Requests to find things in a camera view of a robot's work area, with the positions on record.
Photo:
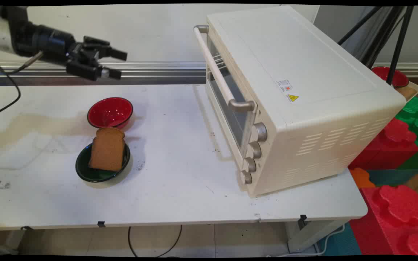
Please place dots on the beige tray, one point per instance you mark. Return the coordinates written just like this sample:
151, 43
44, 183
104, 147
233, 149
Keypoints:
410, 92

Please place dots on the small red foam block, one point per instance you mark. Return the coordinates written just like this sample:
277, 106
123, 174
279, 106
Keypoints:
386, 148

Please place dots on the cream toaster oven body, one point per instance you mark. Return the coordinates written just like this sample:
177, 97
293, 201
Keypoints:
303, 108

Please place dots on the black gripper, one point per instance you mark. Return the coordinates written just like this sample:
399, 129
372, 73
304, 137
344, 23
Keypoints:
54, 43

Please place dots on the large red foam block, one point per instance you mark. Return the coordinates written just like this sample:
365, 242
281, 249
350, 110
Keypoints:
394, 221

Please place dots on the dark green bowl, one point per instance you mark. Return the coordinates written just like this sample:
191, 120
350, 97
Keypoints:
100, 174

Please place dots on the white table leg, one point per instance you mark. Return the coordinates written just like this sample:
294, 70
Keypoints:
310, 233

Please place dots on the orange foam piece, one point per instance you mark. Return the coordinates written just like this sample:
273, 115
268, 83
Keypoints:
361, 178

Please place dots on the teal foam piece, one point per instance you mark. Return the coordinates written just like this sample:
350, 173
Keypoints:
390, 177

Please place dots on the brown bread slice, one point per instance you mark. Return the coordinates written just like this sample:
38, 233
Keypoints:
108, 149

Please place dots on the cream oven control knob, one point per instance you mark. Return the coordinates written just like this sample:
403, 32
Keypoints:
246, 177

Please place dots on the silver oven knob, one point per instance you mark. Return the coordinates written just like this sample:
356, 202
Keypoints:
255, 150
260, 132
250, 165

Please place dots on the green foam block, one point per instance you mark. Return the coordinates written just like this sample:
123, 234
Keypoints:
417, 116

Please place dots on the blue floor mat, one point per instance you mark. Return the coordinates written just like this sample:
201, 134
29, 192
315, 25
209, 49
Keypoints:
339, 243

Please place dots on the black tripod legs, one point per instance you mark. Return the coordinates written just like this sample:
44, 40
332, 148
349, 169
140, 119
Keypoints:
397, 43

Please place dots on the red bowl with black rim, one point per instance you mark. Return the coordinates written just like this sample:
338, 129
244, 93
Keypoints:
110, 112
399, 78

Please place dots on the aluminium rail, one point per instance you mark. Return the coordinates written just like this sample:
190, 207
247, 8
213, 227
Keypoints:
151, 72

